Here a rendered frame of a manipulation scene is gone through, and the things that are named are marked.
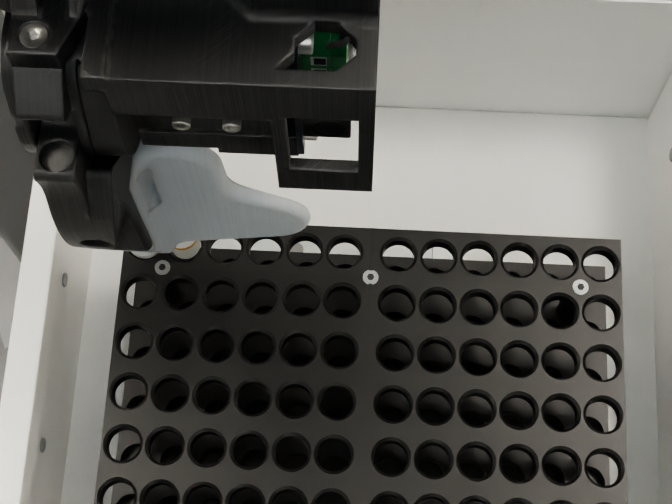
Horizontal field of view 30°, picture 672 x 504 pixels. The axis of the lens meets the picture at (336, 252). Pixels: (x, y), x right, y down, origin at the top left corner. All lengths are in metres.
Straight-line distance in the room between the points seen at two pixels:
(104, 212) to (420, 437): 0.16
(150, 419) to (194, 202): 0.11
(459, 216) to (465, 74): 0.06
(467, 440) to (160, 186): 0.15
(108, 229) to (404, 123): 0.25
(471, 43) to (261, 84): 0.24
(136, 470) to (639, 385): 0.20
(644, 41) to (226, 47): 0.26
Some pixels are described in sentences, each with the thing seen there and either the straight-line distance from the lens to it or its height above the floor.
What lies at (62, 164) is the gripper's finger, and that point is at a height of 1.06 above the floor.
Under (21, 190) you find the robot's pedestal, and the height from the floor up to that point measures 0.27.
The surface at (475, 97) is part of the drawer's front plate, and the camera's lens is 0.53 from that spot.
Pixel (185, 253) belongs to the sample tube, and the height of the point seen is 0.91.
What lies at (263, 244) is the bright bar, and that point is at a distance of 0.50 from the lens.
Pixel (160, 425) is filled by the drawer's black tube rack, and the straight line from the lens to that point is 0.43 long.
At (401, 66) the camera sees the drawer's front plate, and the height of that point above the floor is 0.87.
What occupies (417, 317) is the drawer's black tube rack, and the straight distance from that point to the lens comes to 0.44.
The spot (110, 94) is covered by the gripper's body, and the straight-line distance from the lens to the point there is 0.27.
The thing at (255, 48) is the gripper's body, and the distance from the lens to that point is 0.26.
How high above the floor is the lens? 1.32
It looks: 70 degrees down
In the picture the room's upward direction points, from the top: 1 degrees counter-clockwise
